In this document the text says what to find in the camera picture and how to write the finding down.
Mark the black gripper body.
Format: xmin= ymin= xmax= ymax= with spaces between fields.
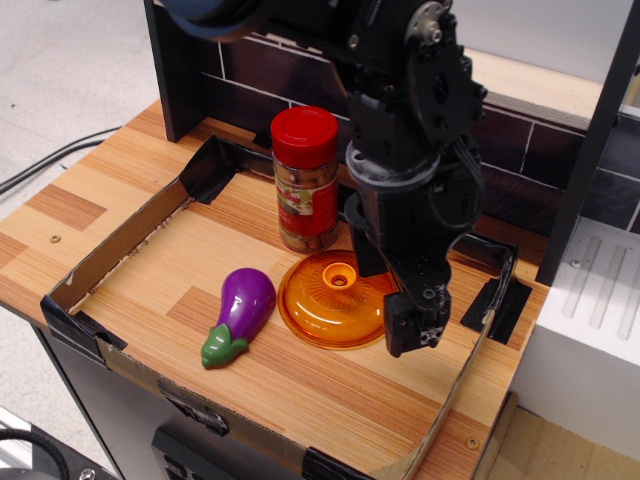
xmin=346 ymin=147 xmax=486 ymax=303

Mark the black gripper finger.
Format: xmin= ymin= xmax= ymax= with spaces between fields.
xmin=384 ymin=292 xmax=450 ymax=358
xmin=350 ymin=226 xmax=387 ymax=278

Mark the red-capped basil spice bottle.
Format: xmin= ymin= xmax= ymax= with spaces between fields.
xmin=270 ymin=106 xmax=338 ymax=253

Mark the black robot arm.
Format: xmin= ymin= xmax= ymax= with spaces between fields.
xmin=165 ymin=1 xmax=487 ymax=356

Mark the cardboard fence with black tape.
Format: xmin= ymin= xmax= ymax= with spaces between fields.
xmin=41 ymin=137 xmax=531 ymax=479

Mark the orange transparent pot lid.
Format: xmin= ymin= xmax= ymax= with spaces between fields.
xmin=278 ymin=250 xmax=397 ymax=350

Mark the purple toy eggplant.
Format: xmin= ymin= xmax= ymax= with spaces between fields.
xmin=200 ymin=268 xmax=276 ymax=369

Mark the dark brick-pattern back panel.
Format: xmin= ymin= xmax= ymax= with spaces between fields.
xmin=197 ymin=37 xmax=639 ymax=236

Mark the white toy sink unit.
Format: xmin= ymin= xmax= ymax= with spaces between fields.
xmin=509 ymin=104 xmax=640 ymax=461

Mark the black toy oven front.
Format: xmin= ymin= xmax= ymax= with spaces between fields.
xmin=151 ymin=427 xmax=301 ymax=480

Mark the black right shelf post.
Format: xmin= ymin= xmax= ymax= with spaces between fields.
xmin=536 ymin=0 xmax=639 ymax=286

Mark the black shelf post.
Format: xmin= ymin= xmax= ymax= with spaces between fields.
xmin=536 ymin=0 xmax=639 ymax=286
xmin=144 ymin=1 xmax=206 ymax=142

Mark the black left shelf post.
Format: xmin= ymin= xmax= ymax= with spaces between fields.
xmin=144 ymin=1 xmax=206 ymax=142

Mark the black floor cable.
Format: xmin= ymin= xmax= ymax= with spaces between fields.
xmin=0 ymin=126 xmax=122 ymax=196

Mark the black cable bottom left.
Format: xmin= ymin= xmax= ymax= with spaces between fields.
xmin=0 ymin=427 xmax=71 ymax=480

